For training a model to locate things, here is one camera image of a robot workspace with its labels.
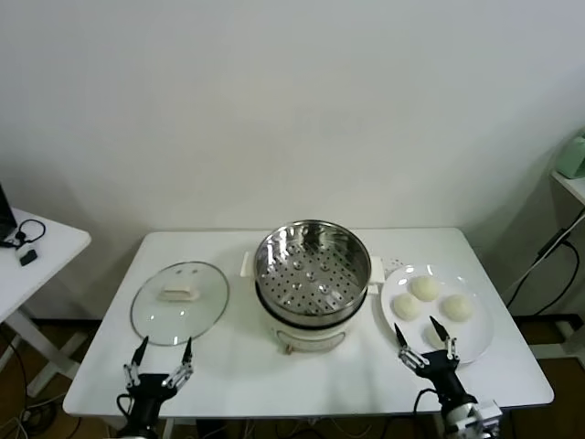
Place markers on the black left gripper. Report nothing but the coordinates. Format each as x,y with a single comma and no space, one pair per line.
148,388

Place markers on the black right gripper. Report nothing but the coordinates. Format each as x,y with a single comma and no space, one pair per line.
441,375

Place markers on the white steamed baozi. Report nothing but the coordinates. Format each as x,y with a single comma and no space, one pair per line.
457,308
406,307
425,289
432,342

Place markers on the glass pot lid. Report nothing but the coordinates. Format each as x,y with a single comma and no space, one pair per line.
151,315

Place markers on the white round plate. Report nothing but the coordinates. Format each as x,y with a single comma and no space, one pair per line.
480,320

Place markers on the white table leg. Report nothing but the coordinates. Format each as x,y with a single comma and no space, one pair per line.
167,430

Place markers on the scattered brown crumbs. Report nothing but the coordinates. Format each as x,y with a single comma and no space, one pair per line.
396,263

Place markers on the cream electric cooker base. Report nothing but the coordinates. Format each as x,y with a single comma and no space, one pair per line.
311,338

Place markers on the white side table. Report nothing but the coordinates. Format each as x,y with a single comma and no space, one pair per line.
45,256

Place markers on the small black device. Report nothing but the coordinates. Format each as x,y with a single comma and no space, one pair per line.
27,257

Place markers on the black laptop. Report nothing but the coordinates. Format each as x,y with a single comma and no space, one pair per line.
5,215

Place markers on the white shelf unit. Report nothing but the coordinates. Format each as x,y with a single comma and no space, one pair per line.
571,185

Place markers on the pale green box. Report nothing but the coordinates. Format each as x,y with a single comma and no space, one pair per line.
573,157

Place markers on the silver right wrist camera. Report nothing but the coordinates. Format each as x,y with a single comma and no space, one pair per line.
489,414

